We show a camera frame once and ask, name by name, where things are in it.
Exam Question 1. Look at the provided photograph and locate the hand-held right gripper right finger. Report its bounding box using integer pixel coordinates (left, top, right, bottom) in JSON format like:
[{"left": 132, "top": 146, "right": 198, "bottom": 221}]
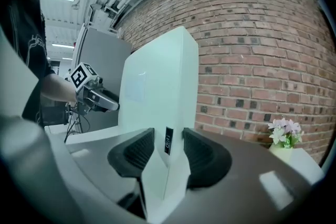
[{"left": 167, "top": 127, "right": 316, "bottom": 224}]

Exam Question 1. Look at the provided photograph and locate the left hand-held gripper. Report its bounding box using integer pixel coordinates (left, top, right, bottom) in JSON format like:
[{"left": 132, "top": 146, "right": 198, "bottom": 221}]
[{"left": 69, "top": 61, "right": 121, "bottom": 116}]

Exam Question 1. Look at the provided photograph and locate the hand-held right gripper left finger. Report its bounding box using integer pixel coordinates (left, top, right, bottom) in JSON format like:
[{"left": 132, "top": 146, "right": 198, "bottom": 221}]
[{"left": 68, "top": 127, "right": 155, "bottom": 220}]

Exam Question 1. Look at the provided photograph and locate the pale green box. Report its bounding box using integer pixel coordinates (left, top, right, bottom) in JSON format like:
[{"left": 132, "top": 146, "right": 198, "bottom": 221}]
[{"left": 117, "top": 26, "right": 200, "bottom": 222}]

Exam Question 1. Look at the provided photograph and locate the person's left forearm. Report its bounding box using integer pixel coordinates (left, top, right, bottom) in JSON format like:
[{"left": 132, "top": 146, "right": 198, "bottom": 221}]
[{"left": 40, "top": 72, "right": 78, "bottom": 103}]

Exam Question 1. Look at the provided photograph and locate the white desk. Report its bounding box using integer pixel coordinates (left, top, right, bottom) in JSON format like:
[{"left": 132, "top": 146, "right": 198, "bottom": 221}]
[{"left": 44, "top": 123, "right": 325, "bottom": 187}]

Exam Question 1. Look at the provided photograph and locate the grey refrigerator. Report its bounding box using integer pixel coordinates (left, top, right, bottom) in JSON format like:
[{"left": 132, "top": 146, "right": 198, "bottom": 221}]
[{"left": 72, "top": 26, "right": 133, "bottom": 132}]

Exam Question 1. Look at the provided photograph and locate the potted white flower plant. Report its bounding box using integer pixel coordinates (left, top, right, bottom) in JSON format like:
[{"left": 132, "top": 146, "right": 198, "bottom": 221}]
[{"left": 267, "top": 117, "right": 305, "bottom": 163}]

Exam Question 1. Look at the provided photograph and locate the person's black printed shirt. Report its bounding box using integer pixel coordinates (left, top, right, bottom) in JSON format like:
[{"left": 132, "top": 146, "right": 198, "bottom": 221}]
[{"left": 0, "top": 0, "right": 53, "bottom": 129}]

